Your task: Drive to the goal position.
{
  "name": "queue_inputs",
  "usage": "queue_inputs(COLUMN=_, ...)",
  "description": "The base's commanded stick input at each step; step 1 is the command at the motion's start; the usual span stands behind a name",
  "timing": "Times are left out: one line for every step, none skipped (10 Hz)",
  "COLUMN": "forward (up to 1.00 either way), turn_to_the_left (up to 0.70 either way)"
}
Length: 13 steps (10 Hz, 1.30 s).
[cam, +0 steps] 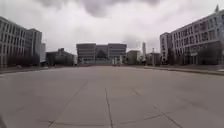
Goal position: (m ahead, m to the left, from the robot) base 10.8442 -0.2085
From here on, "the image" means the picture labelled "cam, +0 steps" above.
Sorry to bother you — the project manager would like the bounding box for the pale tower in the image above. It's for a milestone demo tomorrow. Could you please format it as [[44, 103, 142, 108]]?
[[141, 41, 147, 58]]

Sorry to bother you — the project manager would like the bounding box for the grey stone slab plaza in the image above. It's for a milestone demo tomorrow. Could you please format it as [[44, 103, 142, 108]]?
[[0, 65, 224, 128]]

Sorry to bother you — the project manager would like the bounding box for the low grey building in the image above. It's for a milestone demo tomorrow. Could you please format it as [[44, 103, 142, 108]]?
[[146, 52, 162, 66]]

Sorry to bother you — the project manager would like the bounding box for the dark wide building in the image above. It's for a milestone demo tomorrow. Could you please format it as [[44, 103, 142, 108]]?
[[75, 42, 128, 65]]

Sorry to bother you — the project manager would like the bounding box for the small grey building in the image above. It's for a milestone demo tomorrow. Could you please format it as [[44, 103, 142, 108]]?
[[126, 49, 143, 65]]

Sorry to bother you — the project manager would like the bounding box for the low dark building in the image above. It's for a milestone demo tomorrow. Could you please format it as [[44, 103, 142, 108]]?
[[45, 47, 77, 67]]

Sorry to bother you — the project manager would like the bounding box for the large white multi-storey building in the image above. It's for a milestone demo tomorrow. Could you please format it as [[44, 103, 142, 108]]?
[[159, 9, 224, 66]]

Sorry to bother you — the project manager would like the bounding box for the grey multi-storey building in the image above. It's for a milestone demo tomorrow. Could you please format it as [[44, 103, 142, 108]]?
[[0, 16, 47, 67]]

